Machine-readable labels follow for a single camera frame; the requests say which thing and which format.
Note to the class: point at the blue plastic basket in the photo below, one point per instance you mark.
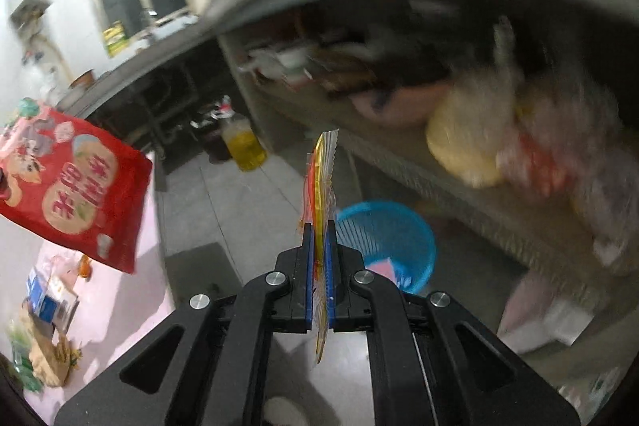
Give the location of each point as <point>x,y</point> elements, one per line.
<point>399,231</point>

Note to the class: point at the yellow oil bottle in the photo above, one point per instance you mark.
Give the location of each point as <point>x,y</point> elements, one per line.
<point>244,146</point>

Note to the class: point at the red white plastic bag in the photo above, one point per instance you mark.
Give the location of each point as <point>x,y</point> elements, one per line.
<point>544,156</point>

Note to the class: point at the metal pipe frame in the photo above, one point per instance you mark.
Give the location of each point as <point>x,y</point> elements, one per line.
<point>164,106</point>

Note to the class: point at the green plastic bag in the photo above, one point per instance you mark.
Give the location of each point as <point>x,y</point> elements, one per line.
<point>22,356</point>

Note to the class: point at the pink bowl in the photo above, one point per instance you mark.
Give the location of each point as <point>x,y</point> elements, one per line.
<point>399,106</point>

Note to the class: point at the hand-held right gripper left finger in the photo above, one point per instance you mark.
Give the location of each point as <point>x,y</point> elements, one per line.
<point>308,276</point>

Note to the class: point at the red snack bag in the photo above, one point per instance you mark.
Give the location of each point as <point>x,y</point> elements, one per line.
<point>75,186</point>

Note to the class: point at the concrete shelf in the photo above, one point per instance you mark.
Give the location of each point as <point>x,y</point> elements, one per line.
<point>399,161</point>

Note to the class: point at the pink paper scrap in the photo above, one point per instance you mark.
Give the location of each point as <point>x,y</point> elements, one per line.
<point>382,271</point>

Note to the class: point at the blue white box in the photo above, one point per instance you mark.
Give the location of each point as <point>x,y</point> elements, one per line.
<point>45,301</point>

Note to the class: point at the metal basin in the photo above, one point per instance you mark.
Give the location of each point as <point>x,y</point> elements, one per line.
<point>82,79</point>

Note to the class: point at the clear yellow red wrapper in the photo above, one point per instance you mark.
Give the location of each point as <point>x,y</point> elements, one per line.
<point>322,166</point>

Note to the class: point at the clear bag with yellow contents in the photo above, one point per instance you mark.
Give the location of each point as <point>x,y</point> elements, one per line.
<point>464,141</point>

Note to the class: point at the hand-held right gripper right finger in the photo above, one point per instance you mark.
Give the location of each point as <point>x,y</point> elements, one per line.
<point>329,276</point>

